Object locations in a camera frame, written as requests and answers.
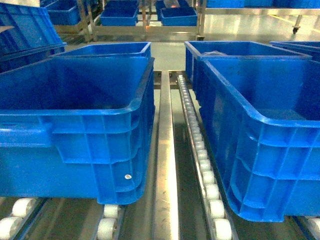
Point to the white roller track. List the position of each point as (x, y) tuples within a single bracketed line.
[(220, 226)]

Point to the rear left blue bin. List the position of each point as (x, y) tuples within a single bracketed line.
[(124, 49)]

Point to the rear right blue bin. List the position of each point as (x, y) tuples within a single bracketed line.
[(196, 51)]

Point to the blue bin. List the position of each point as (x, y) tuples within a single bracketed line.
[(77, 127), (262, 120), (124, 49), (196, 51)]

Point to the front right blue bin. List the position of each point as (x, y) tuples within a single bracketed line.
[(262, 120)]

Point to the front left blue bin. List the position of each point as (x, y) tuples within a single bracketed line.
[(77, 127)]

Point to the steel divider rail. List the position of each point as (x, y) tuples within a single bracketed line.
[(166, 208)]

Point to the tilted blue crate far left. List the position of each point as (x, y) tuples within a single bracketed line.
[(27, 36)]

